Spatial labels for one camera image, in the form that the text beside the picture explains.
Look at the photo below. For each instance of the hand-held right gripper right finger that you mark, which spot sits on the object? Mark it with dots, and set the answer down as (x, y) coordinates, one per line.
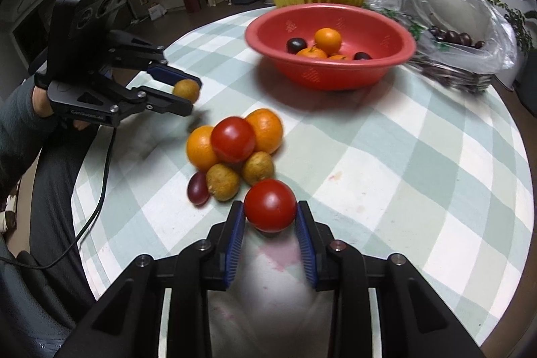
(305, 244)

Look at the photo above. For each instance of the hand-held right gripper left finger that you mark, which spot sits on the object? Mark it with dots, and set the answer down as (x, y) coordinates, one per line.
(234, 244)

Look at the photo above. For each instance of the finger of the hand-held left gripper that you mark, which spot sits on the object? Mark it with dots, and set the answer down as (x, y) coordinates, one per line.
(159, 102)
(161, 73)

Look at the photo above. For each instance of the brown-green longan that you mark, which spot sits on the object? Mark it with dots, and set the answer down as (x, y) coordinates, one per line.
(257, 168)
(222, 182)
(187, 89)

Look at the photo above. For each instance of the red tomato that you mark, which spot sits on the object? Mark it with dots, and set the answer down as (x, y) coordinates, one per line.
(269, 205)
(233, 139)

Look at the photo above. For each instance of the dark purple plum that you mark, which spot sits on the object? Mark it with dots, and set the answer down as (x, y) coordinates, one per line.
(362, 56)
(295, 44)

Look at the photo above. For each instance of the mandarin orange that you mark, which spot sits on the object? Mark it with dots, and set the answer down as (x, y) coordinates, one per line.
(337, 57)
(311, 53)

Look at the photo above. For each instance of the red plastic bowl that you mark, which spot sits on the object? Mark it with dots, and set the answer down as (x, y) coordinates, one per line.
(319, 75)

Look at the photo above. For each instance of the round orange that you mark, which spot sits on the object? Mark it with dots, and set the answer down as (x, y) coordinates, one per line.
(327, 40)
(267, 129)
(199, 149)

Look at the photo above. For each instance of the person's left forearm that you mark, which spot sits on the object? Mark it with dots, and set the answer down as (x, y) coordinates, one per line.
(21, 140)

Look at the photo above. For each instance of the person's left hand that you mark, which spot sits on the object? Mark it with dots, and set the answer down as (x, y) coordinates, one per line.
(42, 102)

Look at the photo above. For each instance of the red plum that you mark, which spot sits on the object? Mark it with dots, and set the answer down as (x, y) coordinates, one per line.
(198, 188)

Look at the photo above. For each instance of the small red container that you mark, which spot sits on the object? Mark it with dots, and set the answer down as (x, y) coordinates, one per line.
(193, 2)

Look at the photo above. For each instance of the green white checked tablecloth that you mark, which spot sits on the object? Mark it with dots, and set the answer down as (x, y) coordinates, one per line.
(398, 173)

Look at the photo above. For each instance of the person's grey pants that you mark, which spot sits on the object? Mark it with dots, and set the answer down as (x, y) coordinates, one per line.
(54, 215)

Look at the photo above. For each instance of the dark seat cushion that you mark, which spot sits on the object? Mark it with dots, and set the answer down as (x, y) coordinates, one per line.
(29, 307)

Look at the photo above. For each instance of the clear plastic bag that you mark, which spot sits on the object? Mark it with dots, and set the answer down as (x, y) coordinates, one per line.
(482, 5)

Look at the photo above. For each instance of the small-leaf potted plant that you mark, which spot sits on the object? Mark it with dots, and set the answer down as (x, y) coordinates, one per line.
(509, 18)

